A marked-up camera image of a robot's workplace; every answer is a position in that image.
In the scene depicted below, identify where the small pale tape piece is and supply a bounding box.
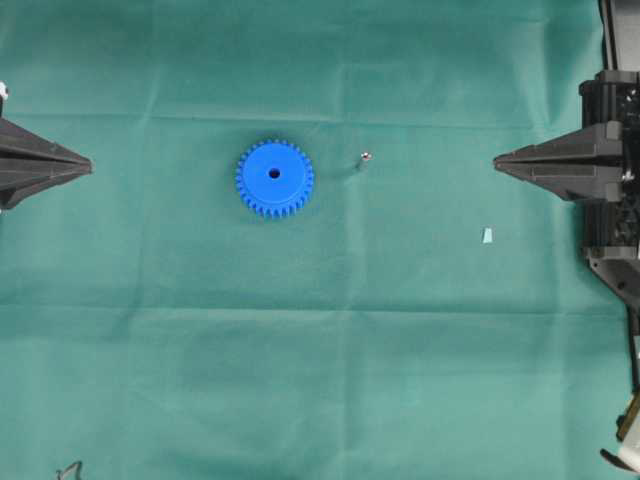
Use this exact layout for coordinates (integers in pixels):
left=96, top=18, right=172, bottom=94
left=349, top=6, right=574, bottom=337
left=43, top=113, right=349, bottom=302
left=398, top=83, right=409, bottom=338
left=482, top=227, right=493, bottom=244

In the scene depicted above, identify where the blue plastic gear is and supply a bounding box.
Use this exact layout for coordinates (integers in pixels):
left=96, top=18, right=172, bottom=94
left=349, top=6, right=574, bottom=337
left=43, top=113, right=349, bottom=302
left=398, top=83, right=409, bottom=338
left=235, top=139, right=315, bottom=218

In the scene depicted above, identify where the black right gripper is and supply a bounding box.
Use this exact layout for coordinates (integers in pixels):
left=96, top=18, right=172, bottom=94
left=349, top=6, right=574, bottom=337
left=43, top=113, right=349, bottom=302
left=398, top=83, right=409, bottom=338
left=493, top=70, right=639, bottom=247

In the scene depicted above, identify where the small metal shaft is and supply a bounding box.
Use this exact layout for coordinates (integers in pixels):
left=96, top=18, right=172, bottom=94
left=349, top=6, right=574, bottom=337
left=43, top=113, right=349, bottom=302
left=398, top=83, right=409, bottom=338
left=356, top=152, right=372, bottom=171

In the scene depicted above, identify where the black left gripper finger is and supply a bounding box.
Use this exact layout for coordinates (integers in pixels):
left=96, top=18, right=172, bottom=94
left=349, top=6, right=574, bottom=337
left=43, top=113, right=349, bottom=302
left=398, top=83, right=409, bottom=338
left=1, top=167, right=92, bottom=210
left=1, top=118, right=93, bottom=173

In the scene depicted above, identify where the black cable loop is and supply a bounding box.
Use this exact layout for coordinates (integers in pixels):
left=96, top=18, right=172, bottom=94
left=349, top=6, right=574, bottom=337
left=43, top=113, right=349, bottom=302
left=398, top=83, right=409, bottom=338
left=54, top=460, right=85, bottom=480

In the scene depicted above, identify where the green table cloth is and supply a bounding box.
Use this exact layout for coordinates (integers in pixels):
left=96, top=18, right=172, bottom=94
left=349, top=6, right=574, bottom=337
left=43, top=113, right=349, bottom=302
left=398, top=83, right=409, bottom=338
left=1, top=1, right=631, bottom=479

